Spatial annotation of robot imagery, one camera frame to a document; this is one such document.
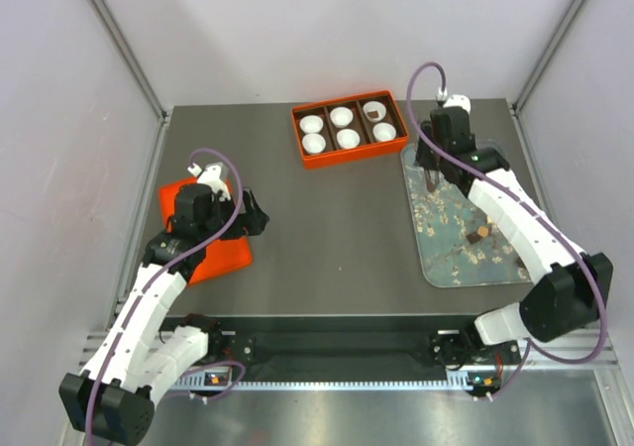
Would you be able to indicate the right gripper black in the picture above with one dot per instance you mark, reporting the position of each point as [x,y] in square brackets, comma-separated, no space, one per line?
[423,158]

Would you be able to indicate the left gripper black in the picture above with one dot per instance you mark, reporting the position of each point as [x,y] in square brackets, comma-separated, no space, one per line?
[251,223]

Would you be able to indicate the metal tongs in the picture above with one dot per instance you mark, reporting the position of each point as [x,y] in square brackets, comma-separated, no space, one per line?
[430,186]

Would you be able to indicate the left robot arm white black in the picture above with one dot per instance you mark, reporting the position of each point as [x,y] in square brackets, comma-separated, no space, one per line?
[117,392]

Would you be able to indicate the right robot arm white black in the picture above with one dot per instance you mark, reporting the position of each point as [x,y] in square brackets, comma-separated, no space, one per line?
[570,287]

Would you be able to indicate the orange box lid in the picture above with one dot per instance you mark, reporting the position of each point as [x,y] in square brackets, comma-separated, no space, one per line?
[222,256]

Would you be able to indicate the white paper cup front right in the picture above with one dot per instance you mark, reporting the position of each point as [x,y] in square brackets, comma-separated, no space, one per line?
[384,132]

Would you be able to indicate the white paper cup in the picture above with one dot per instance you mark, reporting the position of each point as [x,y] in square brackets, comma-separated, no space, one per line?
[341,117]
[348,139]
[313,143]
[374,106]
[384,132]
[311,124]

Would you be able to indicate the blue floral tray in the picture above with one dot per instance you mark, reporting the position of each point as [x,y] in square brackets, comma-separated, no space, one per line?
[441,221]

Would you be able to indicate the white paper cup back right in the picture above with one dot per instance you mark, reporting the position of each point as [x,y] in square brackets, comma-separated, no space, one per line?
[374,106]

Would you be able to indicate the white paper cup front middle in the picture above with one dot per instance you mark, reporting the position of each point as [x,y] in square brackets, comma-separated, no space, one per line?
[348,139]

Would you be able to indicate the white paper cup front left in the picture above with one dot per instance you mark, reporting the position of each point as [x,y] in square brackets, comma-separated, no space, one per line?
[313,143]

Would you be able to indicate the white paper cup back left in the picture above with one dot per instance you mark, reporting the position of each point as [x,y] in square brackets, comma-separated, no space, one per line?
[311,124]

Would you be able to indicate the white paper cup back middle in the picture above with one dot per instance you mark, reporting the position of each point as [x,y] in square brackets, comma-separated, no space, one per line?
[341,117]

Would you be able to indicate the orange compartment box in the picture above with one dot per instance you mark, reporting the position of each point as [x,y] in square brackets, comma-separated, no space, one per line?
[368,147]

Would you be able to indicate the dark round truffle front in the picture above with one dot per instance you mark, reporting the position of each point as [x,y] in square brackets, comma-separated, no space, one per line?
[519,262]

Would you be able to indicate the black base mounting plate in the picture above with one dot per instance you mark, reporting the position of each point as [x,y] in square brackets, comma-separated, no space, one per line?
[444,349]

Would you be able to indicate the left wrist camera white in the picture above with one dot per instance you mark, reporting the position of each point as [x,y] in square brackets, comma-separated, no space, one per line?
[214,176]

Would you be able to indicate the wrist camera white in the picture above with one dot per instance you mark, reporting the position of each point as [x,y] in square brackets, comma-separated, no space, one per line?
[214,176]
[445,100]

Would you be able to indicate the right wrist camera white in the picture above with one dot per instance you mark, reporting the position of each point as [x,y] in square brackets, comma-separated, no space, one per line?
[445,100]

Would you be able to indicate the grey slotted cable duct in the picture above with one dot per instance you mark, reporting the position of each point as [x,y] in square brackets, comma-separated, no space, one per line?
[216,380]

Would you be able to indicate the aluminium frame rail front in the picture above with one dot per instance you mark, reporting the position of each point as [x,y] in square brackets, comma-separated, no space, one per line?
[570,347]

